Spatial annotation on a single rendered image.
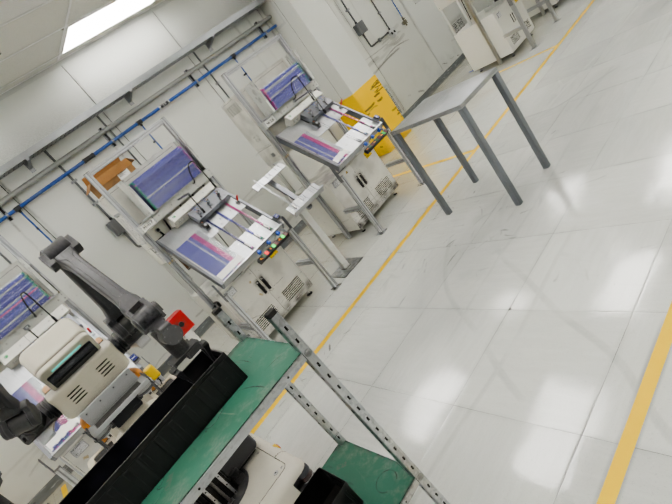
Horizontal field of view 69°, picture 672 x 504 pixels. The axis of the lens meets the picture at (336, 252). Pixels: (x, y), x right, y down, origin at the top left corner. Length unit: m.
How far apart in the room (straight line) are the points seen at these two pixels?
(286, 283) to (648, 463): 3.01
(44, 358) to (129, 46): 4.54
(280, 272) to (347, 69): 3.27
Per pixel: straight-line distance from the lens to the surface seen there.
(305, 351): 1.41
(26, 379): 3.79
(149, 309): 1.50
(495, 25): 7.14
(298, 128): 4.66
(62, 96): 5.71
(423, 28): 8.66
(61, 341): 1.96
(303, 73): 4.91
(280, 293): 4.16
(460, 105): 3.21
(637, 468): 1.91
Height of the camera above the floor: 1.55
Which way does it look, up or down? 19 degrees down
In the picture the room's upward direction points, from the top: 39 degrees counter-clockwise
